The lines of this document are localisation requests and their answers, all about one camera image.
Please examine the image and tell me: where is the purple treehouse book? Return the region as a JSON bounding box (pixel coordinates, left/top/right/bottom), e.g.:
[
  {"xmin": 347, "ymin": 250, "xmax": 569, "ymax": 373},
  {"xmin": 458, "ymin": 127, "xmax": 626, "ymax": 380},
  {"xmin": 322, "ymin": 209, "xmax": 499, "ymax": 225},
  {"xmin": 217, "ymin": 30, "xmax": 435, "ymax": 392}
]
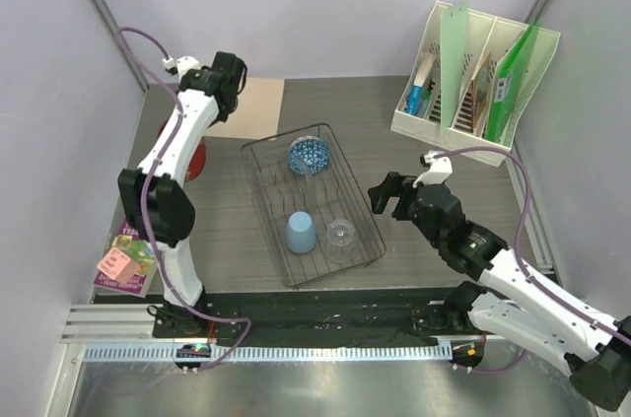
[{"xmin": 93, "ymin": 221, "xmax": 157, "ymax": 298}]

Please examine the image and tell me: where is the blue patterned bowl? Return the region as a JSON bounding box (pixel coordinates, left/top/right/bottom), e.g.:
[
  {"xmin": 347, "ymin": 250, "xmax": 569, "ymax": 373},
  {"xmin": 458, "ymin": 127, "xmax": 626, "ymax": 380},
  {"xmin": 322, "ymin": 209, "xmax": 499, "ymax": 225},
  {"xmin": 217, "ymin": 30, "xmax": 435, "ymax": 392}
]
[{"xmin": 287, "ymin": 136, "xmax": 331, "ymax": 175}]

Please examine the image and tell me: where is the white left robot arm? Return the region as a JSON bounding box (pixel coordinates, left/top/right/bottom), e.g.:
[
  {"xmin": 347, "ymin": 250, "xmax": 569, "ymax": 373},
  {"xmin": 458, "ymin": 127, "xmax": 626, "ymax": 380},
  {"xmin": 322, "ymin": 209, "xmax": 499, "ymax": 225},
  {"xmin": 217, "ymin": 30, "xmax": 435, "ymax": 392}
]
[{"xmin": 117, "ymin": 51, "xmax": 247, "ymax": 337}]

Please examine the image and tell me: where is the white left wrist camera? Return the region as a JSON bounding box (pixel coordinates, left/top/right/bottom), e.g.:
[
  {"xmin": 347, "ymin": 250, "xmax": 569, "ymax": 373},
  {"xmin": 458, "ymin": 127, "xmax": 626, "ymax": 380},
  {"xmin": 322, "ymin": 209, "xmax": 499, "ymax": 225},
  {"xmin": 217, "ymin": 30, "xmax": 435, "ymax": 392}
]
[{"xmin": 162, "ymin": 56, "xmax": 201, "ymax": 78}]

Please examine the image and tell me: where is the black wire dish rack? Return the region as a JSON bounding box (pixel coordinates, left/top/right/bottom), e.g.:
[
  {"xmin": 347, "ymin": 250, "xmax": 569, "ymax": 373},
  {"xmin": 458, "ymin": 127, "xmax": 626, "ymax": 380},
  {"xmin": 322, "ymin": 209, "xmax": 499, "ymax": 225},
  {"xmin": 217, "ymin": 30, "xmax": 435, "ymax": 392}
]
[{"xmin": 241, "ymin": 123, "xmax": 386, "ymax": 288}]

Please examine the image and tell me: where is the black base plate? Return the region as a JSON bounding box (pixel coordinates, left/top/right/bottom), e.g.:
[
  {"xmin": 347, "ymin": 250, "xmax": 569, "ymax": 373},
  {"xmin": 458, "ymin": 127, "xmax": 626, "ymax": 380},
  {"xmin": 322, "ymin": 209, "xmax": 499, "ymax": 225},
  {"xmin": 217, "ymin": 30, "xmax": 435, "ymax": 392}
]
[{"xmin": 147, "ymin": 287, "xmax": 480, "ymax": 348}]

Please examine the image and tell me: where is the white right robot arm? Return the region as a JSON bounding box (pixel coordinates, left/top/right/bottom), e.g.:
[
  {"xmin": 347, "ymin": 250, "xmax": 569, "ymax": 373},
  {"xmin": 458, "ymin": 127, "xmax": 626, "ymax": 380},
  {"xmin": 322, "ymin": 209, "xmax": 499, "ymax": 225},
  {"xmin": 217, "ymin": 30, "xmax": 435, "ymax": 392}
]
[{"xmin": 368, "ymin": 172, "xmax": 630, "ymax": 412}]

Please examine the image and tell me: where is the blue book in organizer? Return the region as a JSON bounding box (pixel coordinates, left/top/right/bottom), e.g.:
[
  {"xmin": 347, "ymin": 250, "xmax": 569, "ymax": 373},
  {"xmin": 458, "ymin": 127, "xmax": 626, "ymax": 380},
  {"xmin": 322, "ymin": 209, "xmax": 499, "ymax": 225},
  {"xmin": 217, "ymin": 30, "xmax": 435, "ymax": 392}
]
[{"xmin": 404, "ymin": 52, "xmax": 437, "ymax": 116}]

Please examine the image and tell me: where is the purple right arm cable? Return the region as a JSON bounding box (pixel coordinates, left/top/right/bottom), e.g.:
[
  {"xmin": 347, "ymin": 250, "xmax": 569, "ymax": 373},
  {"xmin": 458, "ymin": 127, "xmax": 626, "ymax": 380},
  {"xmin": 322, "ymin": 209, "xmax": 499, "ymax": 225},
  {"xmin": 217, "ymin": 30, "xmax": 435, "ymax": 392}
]
[{"xmin": 431, "ymin": 145, "xmax": 631, "ymax": 373}]

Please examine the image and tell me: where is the red floral plate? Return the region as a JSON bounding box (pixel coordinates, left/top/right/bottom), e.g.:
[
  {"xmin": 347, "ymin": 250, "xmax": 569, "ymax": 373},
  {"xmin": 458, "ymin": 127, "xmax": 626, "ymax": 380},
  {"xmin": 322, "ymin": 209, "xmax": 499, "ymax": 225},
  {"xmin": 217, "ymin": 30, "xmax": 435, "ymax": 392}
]
[{"xmin": 184, "ymin": 137, "xmax": 207, "ymax": 182}]

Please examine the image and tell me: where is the beige cutting board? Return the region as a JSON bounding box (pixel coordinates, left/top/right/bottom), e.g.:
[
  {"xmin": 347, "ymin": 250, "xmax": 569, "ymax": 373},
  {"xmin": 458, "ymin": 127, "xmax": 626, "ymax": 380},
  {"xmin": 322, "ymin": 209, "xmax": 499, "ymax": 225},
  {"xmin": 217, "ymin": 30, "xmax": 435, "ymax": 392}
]
[{"xmin": 204, "ymin": 78, "xmax": 285, "ymax": 140}]

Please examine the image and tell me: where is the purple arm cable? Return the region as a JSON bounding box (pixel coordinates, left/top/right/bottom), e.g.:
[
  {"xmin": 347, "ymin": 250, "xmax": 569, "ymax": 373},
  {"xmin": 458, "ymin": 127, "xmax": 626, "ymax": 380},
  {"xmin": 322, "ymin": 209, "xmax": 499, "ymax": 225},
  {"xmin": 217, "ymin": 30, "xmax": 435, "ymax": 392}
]
[
  {"xmin": 431, "ymin": 145, "xmax": 631, "ymax": 373},
  {"xmin": 115, "ymin": 27, "xmax": 251, "ymax": 373}
]

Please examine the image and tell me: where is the dark green folder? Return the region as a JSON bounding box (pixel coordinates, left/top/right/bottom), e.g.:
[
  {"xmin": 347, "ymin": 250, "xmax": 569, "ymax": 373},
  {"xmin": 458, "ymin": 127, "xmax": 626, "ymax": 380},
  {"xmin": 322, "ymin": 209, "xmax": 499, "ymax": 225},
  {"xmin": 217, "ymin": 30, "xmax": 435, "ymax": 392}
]
[{"xmin": 485, "ymin": 25, "xmax": 539, "ymax": 144}]

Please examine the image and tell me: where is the brown picture book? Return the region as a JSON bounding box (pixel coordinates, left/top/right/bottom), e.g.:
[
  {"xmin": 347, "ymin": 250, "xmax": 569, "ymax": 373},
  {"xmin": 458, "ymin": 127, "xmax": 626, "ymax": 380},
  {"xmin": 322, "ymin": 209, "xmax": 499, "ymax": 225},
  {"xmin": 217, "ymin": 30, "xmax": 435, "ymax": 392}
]
[{"xmin": 470, "ymin": 50, "xmax": 492, "ymax": 129}]

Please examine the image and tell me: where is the white file organizer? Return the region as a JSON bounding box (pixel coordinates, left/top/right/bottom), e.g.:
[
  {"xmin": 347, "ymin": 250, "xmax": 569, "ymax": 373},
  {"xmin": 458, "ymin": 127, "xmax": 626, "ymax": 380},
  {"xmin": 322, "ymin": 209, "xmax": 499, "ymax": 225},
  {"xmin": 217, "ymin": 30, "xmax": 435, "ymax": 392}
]
[{"xmin": 391, "ymin": 2, "xmax": 560, "ymax": 167}]

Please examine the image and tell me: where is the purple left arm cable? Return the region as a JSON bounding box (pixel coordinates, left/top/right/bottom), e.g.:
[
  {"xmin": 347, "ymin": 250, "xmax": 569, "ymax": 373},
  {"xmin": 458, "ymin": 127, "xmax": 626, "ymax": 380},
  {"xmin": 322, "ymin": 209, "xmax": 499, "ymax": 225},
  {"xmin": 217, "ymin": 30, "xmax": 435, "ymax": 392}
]
[{"xmin": 115, "ymin": 27, "xmax": 251, "ymax": 373}]

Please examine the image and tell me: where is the white slotted cable duct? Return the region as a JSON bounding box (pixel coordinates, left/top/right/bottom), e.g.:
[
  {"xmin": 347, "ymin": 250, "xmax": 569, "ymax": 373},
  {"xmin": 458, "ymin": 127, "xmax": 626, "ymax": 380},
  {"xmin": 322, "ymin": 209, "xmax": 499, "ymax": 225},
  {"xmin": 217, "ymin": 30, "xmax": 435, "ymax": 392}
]
[{"xmin": 83, "ymin": 341, "xmax": 453, "ymax": 364}]

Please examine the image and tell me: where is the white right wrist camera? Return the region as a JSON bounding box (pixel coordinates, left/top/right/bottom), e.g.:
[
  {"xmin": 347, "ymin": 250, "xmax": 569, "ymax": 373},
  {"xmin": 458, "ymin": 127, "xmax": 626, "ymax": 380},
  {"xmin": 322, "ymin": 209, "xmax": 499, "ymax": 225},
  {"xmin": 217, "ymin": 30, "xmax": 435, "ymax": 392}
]
[{"xmin": 414, "ymin": 151, "xmax": 453, "ymax": 186}]

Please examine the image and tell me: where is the light blue plastic cup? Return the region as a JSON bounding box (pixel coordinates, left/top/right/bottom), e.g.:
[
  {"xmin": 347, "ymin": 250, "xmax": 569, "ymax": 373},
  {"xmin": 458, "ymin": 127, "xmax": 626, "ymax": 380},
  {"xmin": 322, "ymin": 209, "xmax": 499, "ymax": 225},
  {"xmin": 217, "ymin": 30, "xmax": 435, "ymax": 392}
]
[{"xmin": 286, "ymin": 211, "xmax": 316, "ymax": 254}]

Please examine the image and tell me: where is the light green folder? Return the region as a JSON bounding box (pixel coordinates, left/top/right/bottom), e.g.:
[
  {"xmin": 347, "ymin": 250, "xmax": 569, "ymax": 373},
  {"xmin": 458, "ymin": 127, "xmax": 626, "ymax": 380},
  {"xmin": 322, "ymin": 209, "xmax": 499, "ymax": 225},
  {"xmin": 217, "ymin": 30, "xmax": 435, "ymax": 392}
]
[{"xmin": 440, "ymin": 0, "xmax": 469, "ymax": 132}]

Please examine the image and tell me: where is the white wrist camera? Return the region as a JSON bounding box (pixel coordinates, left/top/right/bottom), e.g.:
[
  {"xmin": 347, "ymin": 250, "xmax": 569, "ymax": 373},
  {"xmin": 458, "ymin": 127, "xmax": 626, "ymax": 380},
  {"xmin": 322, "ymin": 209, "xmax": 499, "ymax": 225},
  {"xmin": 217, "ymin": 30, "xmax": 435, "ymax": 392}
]
[
  {"xmin": 162, "ymin": 56, "xmax": 201, "ymax": 78},
  {"xmin": 414, "ymin": 151, "xmax": 453, "ymax": 186}
]

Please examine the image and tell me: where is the clear glass cup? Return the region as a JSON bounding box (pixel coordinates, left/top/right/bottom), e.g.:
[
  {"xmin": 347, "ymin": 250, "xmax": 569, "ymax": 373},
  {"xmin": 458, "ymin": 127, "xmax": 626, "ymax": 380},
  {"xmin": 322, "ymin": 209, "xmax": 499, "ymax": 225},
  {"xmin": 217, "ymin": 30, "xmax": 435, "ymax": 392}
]
[{"xmin": 324, "ymin": 219, "xmax": 356, "ymax": 263}]

